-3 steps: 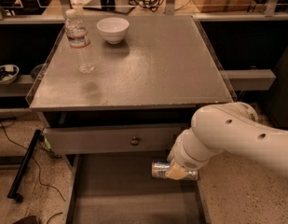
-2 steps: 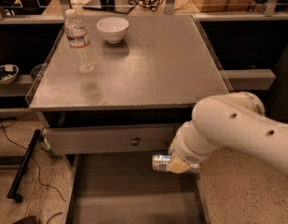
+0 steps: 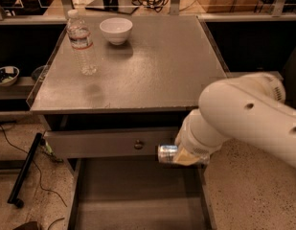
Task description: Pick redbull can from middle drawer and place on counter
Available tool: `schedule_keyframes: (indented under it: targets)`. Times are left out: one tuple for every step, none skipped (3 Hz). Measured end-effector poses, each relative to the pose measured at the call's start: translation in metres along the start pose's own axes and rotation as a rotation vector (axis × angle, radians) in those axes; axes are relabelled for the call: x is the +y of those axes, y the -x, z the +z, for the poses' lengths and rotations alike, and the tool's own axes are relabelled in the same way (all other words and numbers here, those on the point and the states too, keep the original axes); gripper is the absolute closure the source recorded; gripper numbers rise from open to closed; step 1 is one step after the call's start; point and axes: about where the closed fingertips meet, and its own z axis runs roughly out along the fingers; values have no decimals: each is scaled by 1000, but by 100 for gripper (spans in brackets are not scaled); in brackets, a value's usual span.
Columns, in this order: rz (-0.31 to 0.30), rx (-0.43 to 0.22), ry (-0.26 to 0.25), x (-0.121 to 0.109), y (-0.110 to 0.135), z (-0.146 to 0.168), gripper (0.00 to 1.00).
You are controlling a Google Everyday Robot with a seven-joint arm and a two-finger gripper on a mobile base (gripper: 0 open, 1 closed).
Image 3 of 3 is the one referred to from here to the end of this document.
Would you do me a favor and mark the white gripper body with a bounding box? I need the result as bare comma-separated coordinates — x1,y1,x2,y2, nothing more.
178,109,228,155

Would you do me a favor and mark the silver blue redbull can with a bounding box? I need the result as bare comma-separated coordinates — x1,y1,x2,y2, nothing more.
157,145,210,165

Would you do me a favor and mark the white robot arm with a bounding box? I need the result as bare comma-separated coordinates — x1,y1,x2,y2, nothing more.
172,73,296,169

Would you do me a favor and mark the round metal drawer knob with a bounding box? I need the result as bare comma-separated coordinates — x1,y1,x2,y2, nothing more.
134,140,144,150

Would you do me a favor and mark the grey top drawer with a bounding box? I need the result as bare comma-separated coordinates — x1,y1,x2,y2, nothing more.
45,126,178,159

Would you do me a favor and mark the grey drawer cabinet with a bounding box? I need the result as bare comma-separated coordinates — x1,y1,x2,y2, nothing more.
25,14,244,230

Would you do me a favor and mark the open grey middle drawer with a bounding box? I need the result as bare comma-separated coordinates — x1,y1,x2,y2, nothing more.
64,155,217,230

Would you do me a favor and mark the grey side shelf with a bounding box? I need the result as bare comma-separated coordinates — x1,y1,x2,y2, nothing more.
226,71,284,81

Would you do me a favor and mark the white ceramic bowl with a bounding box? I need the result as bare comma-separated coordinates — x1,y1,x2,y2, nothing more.
100,17,133,45

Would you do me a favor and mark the clear plastic water bottle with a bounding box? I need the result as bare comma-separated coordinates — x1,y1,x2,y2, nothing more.
67,10,97,76

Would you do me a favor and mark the black bar on floor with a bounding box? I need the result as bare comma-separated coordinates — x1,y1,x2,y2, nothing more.
8,133,42,208

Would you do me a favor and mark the black monitor stand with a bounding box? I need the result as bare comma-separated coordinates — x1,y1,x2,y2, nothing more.
85,0,138,14

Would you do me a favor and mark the small bowl with items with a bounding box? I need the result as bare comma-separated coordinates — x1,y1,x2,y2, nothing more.
0,66,19,86

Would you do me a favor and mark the black floor cable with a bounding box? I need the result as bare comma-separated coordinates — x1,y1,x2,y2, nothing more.
0,120,69,208

